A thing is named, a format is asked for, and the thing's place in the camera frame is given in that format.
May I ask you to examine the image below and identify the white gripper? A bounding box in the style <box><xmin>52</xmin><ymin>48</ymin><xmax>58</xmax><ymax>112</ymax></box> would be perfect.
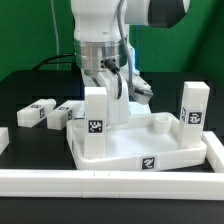
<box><xmin>82</xmin><ymin>69</ymin><xmax>129</xmax><ymax>125</ymax></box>

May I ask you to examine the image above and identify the white desk top tray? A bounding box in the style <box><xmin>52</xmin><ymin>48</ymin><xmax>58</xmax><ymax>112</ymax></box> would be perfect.
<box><xmin>66</xmin><ymin>113</ymin><xmax>207</xmax><ymax>171</ymax></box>

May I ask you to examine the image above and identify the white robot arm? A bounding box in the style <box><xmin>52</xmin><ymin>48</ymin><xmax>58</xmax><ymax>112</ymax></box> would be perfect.
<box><xmin>70</xmin><ymin>0</ymin><xmax>190</xmax><ymax>125</ymax></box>

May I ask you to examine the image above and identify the fiducial marker sheet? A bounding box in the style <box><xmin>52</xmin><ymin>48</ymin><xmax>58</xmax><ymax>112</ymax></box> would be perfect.
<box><xmin>129</xmin><ymin>102</ymin><xmax>151</xmax><ymax>116</ymax></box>

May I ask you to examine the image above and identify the white front fence bar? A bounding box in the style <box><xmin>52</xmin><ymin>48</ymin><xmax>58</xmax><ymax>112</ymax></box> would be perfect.
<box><xmin>0</xmin><ymin>169</ymin><xmax>224</xmax><ymax>200</ymax></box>

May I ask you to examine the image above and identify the white fence bar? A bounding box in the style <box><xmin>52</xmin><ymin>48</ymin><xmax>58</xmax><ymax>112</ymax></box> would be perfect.
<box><xmin>202</xmin><ymin>131</ymin><xmax>224</xmax><ymax>173</ymax></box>
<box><xmin>0</xmin><ymin>127</ymin><xmax>9</xmax><ymax>155</ymax></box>
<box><xmin>0</xmin><ymin>169</ymin><xmax>224</xmax><ymax>200</ymax></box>

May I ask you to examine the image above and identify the white right fence bar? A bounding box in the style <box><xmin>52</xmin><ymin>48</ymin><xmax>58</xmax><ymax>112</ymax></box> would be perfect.
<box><xmin>202</xmin><ymin>131</ymin><xmax>224</xmax><ymax>173</ymax></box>

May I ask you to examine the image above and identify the white left fence bar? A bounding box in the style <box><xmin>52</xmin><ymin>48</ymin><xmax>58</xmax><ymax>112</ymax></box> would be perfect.
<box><xmin>0</xmin><ymin>127</ymin><xmax>9</xmax><ymax>155</ymax></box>

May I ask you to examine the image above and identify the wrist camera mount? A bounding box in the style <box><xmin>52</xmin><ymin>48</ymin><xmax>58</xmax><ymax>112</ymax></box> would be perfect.
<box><xmin>129</xmin><ymin>75</ymin><xmax>153</xmax><ymax>105</ymax></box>

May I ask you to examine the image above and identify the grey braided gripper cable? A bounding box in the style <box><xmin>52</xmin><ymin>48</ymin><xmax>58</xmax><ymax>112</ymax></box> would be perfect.
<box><xmin>103</xmin><ymin>0</ymin><xmax>148</xmax><ymax>100</ymax></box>

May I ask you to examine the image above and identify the black cable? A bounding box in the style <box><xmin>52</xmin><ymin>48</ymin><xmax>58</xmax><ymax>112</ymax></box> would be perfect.
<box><xmin>32</xmin><ymin>53</ymin><xmax>78</xmax><ymax>72</ymax></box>

